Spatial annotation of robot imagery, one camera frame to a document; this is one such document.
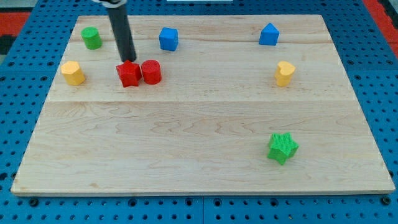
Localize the red star block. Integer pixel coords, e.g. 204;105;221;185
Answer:
116;60;142;88

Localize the wooden board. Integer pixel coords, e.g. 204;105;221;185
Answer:
11;14;395;197

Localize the yellow heart block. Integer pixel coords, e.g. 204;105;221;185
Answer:
274;61;296;87

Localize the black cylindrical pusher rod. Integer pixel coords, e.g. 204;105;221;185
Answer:
107;4;137;62

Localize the blue pentagon block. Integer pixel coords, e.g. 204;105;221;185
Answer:
259;23;280;45

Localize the green star block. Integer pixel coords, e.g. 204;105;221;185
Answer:
267;133;299;165

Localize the white rod mount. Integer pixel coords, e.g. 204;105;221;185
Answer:
92;0;127;7

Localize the blue cube block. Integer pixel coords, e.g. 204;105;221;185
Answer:
159;27;178;51

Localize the green cylinder block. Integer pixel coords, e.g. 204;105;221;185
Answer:
80;27;102;50

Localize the red cylinder block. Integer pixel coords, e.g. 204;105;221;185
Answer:
141;60;162;85

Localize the yellow hexagon block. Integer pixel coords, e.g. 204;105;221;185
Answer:
60;61;85;86

